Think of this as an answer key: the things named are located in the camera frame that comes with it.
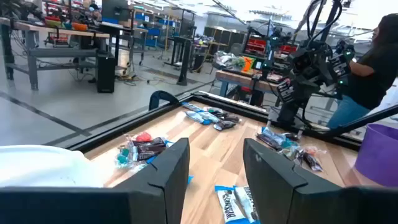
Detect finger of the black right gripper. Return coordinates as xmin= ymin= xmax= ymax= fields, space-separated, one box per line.
xmin=275 ymin=80 xmax=287 ymax=105
xmin=285 ymin=79 xmax=297 ymax=102

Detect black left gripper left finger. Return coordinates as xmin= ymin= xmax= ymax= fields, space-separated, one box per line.
xmin=0 ymin=138 xmax=191 ymax=224

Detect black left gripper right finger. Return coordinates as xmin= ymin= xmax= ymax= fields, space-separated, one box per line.
xmin=243 ymin=138 xmax=398 ymax=224

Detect red candy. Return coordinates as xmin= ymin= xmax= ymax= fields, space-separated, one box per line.
xmin=135 ymin=131 xmax=153 ymax=143

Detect teal wrapped candy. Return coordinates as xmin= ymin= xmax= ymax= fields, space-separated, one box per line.
xmin=115 ymin=152 xmax=131 ymax=169
xmin=120 ymin=145 xmax=137 ymax=158

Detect pink wrapped candy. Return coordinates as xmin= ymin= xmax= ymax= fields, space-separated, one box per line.
xmin=300 ymin=145 xmax=328 ymax=157

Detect orange green package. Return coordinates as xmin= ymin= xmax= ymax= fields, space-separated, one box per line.
xmin=241 ymin=55 xmax=256 ymax=74

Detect wooden table blue legs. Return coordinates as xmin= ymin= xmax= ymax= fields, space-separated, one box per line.
xmin=215 ymin=70 xmax=282 ymax=107

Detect red bin rack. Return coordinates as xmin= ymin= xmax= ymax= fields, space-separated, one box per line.
xmin=243 ymin=36 xmax=269 ymax=57

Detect person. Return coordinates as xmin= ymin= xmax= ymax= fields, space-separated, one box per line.
xmin=326 ymin=13 xmax=398 ymax=130
xmin=88 ymin=1 xmax=103 ymax=21

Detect purple plastic bucket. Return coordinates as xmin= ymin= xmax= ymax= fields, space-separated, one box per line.
xmin=353 ymin=123 xmax=398 ymax=188

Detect white skull bucket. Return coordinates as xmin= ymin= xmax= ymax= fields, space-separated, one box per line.
xmin=0 ymin=144 xmax=105 ymax=189

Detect black computer tower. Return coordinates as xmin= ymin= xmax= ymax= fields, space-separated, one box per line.
xmin=96 ymin=53 xmax=116 ymax=94

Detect blue bin shelf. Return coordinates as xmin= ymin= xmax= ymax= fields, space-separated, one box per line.
xmin=133 ymin=8 xmax=183 ymax=52

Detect grey metal workbench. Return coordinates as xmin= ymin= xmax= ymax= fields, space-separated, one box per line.
xmin=0 ymin=17 xmax=111 ymax=91

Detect black pedestal table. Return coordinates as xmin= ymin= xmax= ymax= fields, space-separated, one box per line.
xmin=169 ymin=35 xmax=196 ymax=86

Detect black frame bracket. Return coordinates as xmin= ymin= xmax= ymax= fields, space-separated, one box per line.
xmin=148 ymin=90 xmax=181 ymax=112

